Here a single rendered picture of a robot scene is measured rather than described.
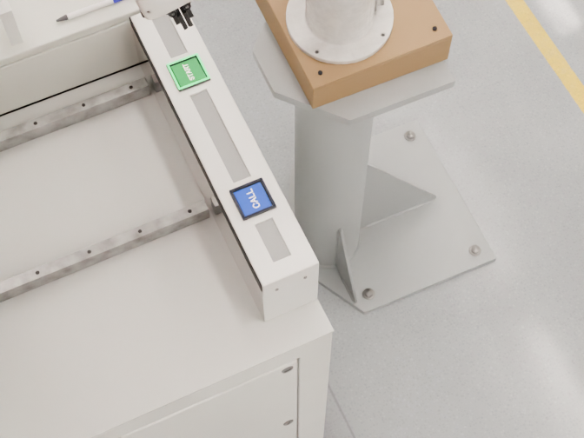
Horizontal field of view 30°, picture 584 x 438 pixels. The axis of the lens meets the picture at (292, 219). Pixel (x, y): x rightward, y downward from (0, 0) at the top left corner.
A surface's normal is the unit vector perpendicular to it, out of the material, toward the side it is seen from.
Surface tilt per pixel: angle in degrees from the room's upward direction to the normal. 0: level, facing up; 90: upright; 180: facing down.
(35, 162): 0
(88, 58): 90
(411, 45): 4
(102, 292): 0
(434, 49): 90
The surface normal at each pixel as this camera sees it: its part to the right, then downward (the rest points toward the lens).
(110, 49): 0.42, 0.81
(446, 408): 0.00, -0.46
